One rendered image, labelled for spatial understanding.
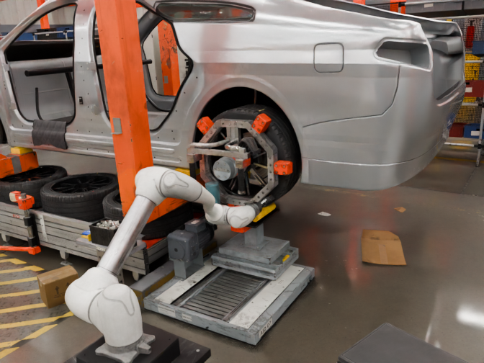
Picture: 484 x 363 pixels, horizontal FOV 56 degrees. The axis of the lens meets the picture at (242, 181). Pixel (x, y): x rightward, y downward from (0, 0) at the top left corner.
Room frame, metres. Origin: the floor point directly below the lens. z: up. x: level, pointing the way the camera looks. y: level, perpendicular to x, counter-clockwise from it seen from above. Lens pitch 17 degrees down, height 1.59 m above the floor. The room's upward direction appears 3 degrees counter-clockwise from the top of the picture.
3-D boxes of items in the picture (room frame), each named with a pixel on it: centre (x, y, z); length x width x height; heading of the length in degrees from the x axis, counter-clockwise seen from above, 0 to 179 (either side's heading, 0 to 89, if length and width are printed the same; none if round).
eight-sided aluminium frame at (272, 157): (2.77, 0.02, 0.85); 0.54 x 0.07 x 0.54; 58
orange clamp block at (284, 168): (2.61, -0.25, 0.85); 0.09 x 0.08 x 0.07; 58
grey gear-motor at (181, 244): (2.86, 0.33, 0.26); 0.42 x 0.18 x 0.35; 148
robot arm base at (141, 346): (1.63, 0.50, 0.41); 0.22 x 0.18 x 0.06; 62
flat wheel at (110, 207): (3.28, 0.72, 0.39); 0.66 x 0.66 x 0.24
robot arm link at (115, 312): (1.64, 0.53, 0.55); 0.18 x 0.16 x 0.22; 54
